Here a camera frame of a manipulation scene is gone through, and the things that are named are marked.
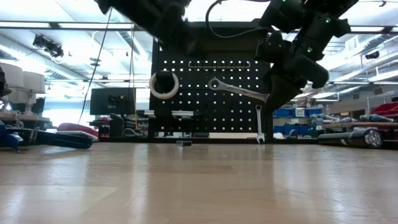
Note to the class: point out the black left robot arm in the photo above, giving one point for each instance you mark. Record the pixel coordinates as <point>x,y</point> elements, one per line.
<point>140,12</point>

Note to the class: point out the grey teal power tool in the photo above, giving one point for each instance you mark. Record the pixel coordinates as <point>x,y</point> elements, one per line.
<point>373,118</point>

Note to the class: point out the black computer monitor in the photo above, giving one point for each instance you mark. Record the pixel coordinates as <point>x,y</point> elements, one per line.
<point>102,102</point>

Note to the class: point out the black office chair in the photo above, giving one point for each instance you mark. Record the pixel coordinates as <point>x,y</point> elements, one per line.
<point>116,124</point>

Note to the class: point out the black pegboard tool cart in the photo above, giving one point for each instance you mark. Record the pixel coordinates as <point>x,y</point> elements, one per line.
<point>230,46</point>

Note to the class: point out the red storage bin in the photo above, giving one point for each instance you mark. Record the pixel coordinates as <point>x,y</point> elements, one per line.
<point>387,109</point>

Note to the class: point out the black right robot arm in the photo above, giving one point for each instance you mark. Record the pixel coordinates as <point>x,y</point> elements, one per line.
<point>320,25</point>

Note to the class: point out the red hand tool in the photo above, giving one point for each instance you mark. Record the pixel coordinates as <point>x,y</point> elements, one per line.
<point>74,127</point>

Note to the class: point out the black aluminium table frame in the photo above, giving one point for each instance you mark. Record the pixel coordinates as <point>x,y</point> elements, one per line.
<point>140,140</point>

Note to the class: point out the blue caulking gun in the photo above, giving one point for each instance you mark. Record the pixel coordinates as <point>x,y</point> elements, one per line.
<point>62,140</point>

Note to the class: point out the wooden workbench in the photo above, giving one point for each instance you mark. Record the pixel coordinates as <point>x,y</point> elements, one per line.
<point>373,125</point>

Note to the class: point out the silver combination wrench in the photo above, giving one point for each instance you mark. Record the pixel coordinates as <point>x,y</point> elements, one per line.
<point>236,90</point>
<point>258,124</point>

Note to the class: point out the black pegboard hook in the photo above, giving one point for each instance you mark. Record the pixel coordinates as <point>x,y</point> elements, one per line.
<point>164,81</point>

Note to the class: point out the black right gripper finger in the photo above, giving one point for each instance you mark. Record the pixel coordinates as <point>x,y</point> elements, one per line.
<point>281,91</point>

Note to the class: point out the black hanging camera rig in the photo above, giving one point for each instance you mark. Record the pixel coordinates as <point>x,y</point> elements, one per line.
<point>49,46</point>

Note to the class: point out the blue storage bin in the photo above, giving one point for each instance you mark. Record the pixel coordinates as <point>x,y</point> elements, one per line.
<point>281,112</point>
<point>314,112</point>
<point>306,129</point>

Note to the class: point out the black pegboard bracket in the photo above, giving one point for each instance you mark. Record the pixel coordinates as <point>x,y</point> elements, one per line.
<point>163,114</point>

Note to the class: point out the white tape roll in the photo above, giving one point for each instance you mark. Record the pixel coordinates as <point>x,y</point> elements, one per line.
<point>151,85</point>

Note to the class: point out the black ceiling device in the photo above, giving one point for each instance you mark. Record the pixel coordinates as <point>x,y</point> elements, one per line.
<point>372,55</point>

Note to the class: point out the black flashlight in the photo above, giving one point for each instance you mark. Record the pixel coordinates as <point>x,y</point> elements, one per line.
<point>357,138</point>

